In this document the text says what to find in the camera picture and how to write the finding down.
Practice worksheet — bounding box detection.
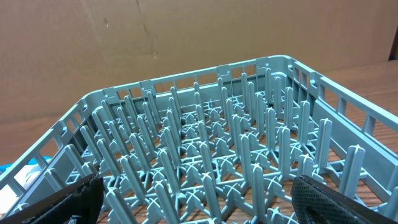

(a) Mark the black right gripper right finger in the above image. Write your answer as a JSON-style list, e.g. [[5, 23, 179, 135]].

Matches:
[[290, 175, 397, 224]]

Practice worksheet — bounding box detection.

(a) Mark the grey plastic dishwasher rack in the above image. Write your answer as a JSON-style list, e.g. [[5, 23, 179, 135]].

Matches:
[[1, 55, 397, 223]]

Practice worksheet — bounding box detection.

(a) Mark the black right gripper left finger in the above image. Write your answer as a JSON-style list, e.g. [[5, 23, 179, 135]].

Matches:
[[1, 174, 104, 223]]

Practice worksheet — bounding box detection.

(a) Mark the teal plastic tray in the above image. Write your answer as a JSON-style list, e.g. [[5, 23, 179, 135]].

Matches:
[[1, 156, 52, 173]]

